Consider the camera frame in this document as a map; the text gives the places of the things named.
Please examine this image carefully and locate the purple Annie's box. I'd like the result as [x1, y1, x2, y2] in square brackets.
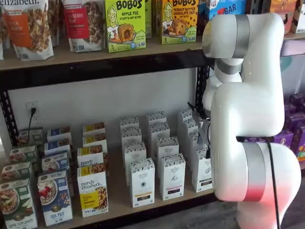
[283, 94, 305, 113]
[292, 126, 305, 157]
[273, 130, 294, 156]
[285, 112, 305, 132]

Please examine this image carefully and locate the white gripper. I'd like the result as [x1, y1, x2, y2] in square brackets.
[193, 111, 212, 159]

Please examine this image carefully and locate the green cereal box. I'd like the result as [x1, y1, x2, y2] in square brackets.
[1, 162, 33, 185]
[9, 146, 38, 166]
[0, 178, 38, 229]
[18, 128, 44, 146]

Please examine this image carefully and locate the black plug with cord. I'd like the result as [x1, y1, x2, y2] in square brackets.
[28, 107, 37, 144]

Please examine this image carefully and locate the black metal shelf rack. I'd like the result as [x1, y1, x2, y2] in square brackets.
[0, 46, 220, 229]
[245, 0, 305, 171]

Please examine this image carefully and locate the orange snack box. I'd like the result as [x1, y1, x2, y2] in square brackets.
[270, 0, 298, 34]

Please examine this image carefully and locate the yellow Bobo's peanut butter box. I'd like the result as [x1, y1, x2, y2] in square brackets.
[162, 0, 199, 45]

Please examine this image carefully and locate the white box pink strip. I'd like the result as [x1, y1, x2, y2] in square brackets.
[149, 122, 171, 148]
[160, 153, 186, 200]
[156, 136, 179, 165]
[146, 111, 167, 126]

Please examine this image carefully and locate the white box green strip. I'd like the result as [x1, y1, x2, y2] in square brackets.
[192, 147, 214, 193]
[177, 108, 194, 131]
[183, 118, 200, 144]

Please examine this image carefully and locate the green Bobo's apple pie box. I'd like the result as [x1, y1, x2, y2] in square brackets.
[144, 0, 153, 40]
[104, 0, 147, 53]

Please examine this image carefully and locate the white wall outlet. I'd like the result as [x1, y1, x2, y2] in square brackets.
[25, 101, 40, 125]

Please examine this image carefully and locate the blue Z Bar box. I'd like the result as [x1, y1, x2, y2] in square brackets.
[197, 0, 246, 24]

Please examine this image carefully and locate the red Purely Elizabeth granola bag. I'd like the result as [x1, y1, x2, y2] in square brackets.
[62, 0, 105, 53]

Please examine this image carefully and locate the yellow Purely Elizabeth box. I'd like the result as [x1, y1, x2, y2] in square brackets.
[77, 145, 106, 169]
[82, 133, 108, 153]
[77, 164, 110, 218]
[82, 122, 106, 136]

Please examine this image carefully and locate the blue cereal box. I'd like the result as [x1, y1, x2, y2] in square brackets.
[37, 170, 73, 226]
[47, 126, 72, 143]
[41, 151, 71, 174]
[44, 138, 71, 156]

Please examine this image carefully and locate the white snack box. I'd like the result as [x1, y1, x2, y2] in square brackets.
[291, 0, 305, 34]

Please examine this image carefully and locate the orange Purely Elizabeth granola bag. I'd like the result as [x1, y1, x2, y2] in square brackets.
[0, 0, 55, 62]

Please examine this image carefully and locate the thin black camera cable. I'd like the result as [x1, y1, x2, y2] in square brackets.
[206, 121, 212, 148]

